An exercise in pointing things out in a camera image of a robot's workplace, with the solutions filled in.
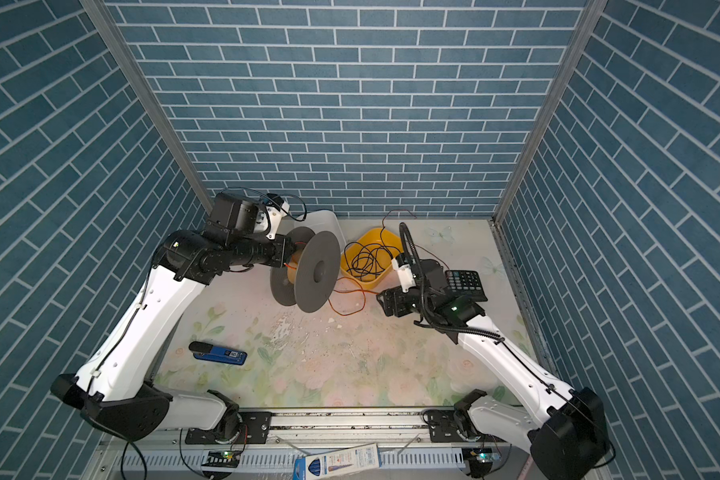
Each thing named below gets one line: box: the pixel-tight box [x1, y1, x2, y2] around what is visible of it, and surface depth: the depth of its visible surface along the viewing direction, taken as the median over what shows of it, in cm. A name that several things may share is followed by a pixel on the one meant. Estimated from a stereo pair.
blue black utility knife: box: [189, 341, 248, 366], surface depth 85 cm
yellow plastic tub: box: [340, 228, 404, 287], surface depth 110 cm
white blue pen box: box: [293, 443, 381, 480], surface depth 69 cm
